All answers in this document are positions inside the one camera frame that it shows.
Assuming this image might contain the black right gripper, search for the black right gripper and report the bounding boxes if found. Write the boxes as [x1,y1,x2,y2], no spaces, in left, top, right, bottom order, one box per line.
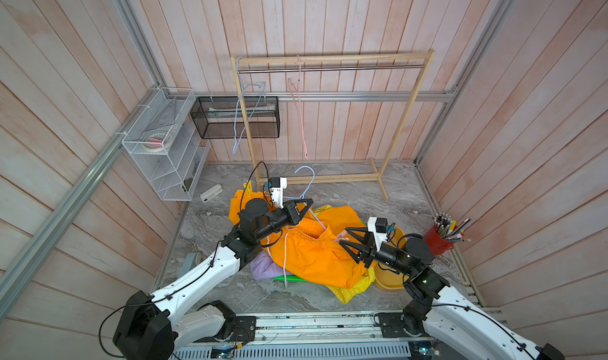
[342,228,415,279]

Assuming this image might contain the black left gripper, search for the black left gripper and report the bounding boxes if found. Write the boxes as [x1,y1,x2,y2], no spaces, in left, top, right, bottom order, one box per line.
[254,198,313,241]

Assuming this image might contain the pink clothespin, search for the pink clothespin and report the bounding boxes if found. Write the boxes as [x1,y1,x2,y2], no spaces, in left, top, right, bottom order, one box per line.
[334,231,348,243]

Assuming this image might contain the orange shorts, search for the orange shorts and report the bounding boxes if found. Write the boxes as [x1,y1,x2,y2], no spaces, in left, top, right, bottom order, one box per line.
[228,188,376,290]

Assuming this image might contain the yellow shorts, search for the yellow shorts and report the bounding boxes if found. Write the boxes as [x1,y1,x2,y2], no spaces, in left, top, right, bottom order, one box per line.
[312,205,375,305]

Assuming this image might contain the yellow clothespin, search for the yellow clothespin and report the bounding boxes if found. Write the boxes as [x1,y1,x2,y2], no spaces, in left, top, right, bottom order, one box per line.
[243,180,253,195]

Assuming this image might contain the purple shorts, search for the purple shorts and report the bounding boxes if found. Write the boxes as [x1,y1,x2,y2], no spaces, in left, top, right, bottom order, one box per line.
[250,252,288,280]

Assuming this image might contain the pink wire hanger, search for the pink wire hanger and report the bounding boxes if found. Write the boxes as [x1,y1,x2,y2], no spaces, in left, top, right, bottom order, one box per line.
[288,56,309,160]

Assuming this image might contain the light blue wire hanger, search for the light blue wire hanger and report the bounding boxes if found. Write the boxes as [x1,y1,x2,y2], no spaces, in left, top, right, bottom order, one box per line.
[231,56,268,156]

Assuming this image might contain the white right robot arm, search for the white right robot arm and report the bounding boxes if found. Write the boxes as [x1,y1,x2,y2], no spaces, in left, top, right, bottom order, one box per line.
[339,228,565,359]

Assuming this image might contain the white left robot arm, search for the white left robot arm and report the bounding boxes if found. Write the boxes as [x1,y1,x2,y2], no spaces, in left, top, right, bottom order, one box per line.
[112,177,313,359]

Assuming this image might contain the yellow plastic tray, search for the yellow plastic tray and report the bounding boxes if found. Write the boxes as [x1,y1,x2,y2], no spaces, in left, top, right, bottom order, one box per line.
[373,226,406,291]

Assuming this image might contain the green plastic basket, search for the green plastic basket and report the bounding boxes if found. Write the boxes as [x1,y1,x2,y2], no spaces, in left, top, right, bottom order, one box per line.
[273,275,307,282]

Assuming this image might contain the red pen cup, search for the red pen cup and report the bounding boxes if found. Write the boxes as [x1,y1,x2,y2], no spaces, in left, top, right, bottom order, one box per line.
[423,213,471,255]

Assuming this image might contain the small white device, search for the small white device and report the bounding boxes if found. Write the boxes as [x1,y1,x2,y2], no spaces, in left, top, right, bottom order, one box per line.
[199,184,223,203]

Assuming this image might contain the grey blue sponge block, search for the grey blue sponge block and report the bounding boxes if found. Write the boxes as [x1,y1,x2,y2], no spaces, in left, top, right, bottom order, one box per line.
[179,252,201,278]

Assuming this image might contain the wooden clothes rack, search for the wooden clothes rack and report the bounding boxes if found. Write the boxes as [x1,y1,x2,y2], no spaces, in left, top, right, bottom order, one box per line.
[230,49,436,202]

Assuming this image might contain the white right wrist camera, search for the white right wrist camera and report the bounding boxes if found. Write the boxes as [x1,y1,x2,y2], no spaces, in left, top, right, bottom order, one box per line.
[367,217,396,251]

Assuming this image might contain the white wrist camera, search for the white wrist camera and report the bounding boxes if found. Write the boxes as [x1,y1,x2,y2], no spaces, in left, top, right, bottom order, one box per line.
[268,177,288,209]
[367,217,396,251]

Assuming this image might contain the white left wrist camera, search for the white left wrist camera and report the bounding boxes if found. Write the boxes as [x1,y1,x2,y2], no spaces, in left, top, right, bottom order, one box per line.
[268,177,288,209]

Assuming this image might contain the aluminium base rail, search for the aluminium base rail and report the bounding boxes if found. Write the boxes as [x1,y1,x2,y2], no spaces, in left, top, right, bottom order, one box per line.
[172,312,456,359]

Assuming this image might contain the black mesh wall basket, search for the black mesh wall basket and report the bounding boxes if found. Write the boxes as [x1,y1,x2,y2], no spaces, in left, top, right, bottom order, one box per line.
[190,95,280,140]

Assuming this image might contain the white wire mesh shelf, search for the white wire mesh shelf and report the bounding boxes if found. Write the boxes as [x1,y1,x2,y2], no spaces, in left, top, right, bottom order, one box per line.
[122,87,209,202]

